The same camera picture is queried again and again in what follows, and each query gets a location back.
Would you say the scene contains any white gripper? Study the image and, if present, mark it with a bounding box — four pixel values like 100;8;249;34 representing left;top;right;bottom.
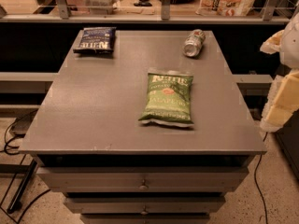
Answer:
260;13;299;133

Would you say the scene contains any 7up soda can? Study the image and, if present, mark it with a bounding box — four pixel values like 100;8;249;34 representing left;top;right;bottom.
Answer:
183;29;206;57

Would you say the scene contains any colourful printed snack bag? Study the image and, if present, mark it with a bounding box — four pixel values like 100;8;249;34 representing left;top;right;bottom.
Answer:
196;0;255;17

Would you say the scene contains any green Kettle jalapeno chip bag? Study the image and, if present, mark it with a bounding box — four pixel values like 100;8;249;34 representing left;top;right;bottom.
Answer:
139;69;193;128

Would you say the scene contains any blue Kettle chip bag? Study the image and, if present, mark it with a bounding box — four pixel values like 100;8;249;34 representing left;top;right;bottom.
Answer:
73;27;116;54

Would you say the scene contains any top drawer knob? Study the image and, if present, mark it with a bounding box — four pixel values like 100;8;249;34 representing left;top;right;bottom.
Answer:
139;180;149;190

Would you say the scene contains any drawer knob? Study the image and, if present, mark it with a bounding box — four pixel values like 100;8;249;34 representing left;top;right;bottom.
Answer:
140;205;149;216
139;180;149;190

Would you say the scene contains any grey drawer cabinet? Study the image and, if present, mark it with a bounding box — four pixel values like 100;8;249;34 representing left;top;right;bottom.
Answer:
21;31;265;224

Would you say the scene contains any black table leg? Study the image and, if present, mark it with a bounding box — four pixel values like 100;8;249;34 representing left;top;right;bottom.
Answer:
7;161;36;214

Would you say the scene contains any metal railing frame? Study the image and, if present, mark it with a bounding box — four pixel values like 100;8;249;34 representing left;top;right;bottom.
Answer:
0;0;299;25

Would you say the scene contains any black cable right floor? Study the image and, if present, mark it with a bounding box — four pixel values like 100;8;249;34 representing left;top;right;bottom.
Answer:
253;132;269;224

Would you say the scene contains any black cables left floor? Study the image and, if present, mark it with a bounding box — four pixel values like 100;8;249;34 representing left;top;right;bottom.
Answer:
0;109;50;224

